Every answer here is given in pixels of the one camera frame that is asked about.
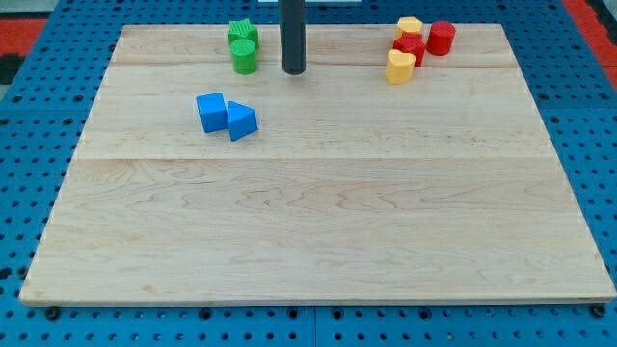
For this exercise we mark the yellow hexagon block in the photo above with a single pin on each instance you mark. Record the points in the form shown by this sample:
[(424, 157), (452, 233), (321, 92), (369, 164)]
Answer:
[(408, 24)]

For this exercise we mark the yellow heart block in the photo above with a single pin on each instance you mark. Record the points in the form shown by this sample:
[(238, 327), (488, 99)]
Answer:
[(399, 67)]

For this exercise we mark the blue triangular prism block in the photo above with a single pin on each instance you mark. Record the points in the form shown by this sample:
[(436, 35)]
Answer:
[(241, 120)]

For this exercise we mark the blue cube block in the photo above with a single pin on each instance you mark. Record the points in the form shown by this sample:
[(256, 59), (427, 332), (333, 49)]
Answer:
[(213, 112)]

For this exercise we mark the wooden board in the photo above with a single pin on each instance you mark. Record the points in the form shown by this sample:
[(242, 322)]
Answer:
[(445, 190)]

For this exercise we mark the green cylinder block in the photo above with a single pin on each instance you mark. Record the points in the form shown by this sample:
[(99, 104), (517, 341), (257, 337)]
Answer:
[(243, 56)]

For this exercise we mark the green star block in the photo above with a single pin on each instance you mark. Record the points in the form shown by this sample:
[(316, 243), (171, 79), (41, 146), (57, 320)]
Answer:
[(243, 30)]

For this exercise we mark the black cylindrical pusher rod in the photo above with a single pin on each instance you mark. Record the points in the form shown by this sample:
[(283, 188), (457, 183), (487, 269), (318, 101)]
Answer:
[(292, 15)]

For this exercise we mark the red star block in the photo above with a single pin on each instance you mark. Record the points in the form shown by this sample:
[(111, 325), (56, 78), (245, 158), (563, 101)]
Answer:
[(411, 43)]

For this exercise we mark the red cylinder block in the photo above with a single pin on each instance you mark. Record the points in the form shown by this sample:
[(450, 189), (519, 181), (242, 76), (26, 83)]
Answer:
[(441, 37)]

